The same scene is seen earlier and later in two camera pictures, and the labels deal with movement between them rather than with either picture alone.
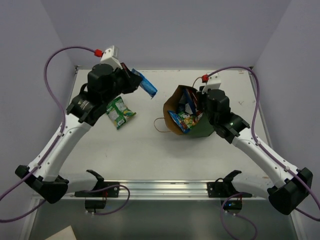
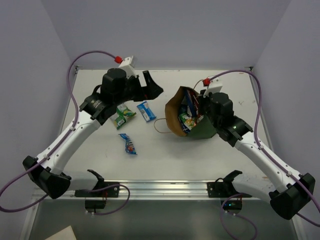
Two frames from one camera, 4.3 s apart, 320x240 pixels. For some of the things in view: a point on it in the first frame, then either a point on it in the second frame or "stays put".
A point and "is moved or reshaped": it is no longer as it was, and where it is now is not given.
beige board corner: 67,234 stays put
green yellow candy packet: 189,120 stays put
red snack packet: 194,94 stays put
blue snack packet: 145,86 is moved or reshaped
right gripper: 201,96 stays put
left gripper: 130,80 to 139,88
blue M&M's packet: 175,117 to 129,147
